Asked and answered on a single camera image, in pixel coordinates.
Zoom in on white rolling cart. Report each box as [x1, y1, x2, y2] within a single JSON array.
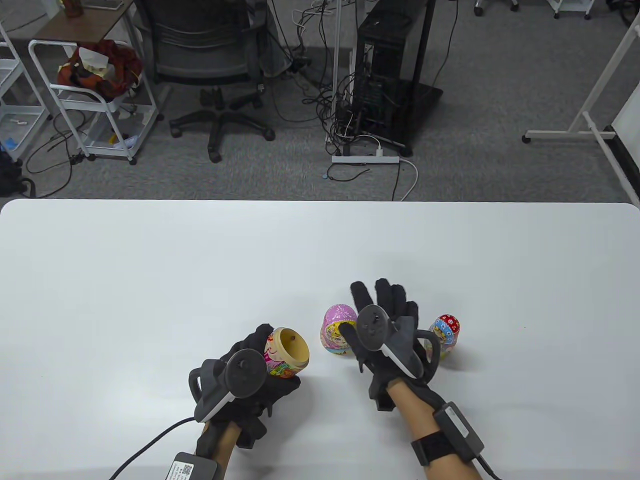
[[28, 39, 165, 166]]

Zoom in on tangle of black cables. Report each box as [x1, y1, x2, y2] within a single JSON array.
[[270, 0, 362, 157]]

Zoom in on black wrist box cable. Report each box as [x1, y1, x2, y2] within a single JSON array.
[[475, 454, 502, 480], [109, 417, 198, 480]]

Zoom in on large pink doll top half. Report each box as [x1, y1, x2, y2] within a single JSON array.
[[320, 303, 360, 358]]

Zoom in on white shelf trolley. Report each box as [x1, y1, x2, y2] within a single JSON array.
[[0, 20, 51, 163]]

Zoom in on white power cable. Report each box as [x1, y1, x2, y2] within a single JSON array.
[[399, 158, 420, 201]]

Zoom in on brown wooden side table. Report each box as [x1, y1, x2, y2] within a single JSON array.
[[35, 0, 136, 43]]

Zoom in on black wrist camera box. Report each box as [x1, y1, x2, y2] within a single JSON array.
[[411, 402, 486, 466], [165, 452, 218, 480]]

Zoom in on white tissue paper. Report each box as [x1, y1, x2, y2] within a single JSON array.
[[77, 46, 111, 76]]

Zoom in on black computer tower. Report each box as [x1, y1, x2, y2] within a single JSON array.
[[345, 0, 444, 157]]

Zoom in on white vertical pole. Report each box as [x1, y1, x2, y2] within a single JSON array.
[[331, 0, 343, 156]]

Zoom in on black office chair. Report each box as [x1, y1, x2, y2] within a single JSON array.
[[135, 0, 276, 163]]

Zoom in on whiteboard on white stand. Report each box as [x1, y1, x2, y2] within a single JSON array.
[[522, 10, 640, 206]]

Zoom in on person's right forearm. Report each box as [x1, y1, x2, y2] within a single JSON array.
[[387, 380, 483, 480]]

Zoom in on red patterned bag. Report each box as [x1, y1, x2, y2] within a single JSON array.
[[56, 40, 143, 99]]

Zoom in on person's left hand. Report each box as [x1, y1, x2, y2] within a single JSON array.
[[189, 324, 302, 450]]

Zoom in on black backpack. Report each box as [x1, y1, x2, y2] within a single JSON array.
[[0, 150, 36, 198]]

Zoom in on person's right hand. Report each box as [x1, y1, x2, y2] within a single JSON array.
[[340, 278, 446, 412]]

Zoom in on white power strip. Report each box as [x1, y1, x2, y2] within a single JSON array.
[[331, 155, 401, 165]]

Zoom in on person's left forearm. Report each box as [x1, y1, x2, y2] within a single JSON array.
[[197, 422, 241, 473]]

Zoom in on dark grey tracking controller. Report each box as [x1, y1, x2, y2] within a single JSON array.
[[189, 349, 268, 423], [356, 305, 442, 381]]

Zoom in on red and blue Russian doll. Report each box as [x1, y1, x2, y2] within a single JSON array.
[[429, 314, 462, 362]]

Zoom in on large pink Russian doll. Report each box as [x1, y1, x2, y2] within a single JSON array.
[[263, 327, 311, 379]]

